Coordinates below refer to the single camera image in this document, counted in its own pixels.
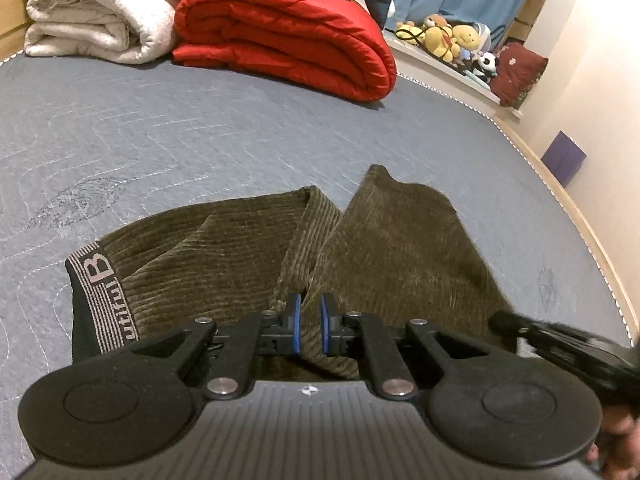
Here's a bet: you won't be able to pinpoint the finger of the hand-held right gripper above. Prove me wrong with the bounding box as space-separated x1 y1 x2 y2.
487 310 540 357

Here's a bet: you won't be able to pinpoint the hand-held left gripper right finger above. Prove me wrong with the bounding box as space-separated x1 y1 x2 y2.
320 292 495 402

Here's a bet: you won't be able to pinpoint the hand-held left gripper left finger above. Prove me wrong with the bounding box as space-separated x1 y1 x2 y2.
132 292 303 402

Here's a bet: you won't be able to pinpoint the olive corduroy pants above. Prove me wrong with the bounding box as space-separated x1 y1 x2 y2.
65 164 518 382

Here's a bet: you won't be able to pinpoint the person's right hand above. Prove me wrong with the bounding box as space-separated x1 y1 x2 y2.
586 400 640 480

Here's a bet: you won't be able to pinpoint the purple box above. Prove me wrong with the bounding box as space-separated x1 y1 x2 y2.
541 131 587 187

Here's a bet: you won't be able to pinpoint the grey quilted mattress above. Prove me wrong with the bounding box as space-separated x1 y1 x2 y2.
0 52 633 480

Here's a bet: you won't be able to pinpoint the dark red cushion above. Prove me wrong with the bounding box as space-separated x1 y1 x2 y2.
490 42 550 109

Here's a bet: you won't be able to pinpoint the panda plush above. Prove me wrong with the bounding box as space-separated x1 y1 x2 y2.
472 52 501 84

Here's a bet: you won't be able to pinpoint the red folded quilt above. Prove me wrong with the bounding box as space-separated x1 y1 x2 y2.
171 0 398 104

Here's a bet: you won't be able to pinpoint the yellow bear plush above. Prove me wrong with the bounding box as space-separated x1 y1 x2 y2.
450 24 484 54
422 15 463 64

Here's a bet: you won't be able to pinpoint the white folded blanket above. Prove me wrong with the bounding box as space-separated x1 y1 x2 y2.
22 0 213 66

